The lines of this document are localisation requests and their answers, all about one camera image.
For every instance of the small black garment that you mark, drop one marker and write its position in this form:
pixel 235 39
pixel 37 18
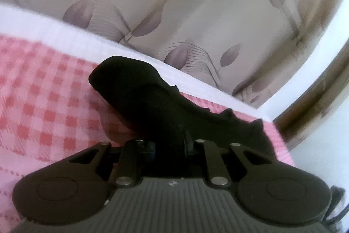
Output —
pixel 160 113

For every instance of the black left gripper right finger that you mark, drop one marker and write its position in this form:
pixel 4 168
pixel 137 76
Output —
pixel 265 188

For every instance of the pink checked bed sheet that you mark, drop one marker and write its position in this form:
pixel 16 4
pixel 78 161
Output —
pixel 49 110

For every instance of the brown wooden door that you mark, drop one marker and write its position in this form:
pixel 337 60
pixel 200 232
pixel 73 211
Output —
pixel 317 103

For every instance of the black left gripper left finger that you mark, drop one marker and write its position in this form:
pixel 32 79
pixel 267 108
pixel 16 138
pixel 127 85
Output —
pixel 77 187

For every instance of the beige leaf print curtain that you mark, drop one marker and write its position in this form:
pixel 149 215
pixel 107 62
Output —
pixel 247 48

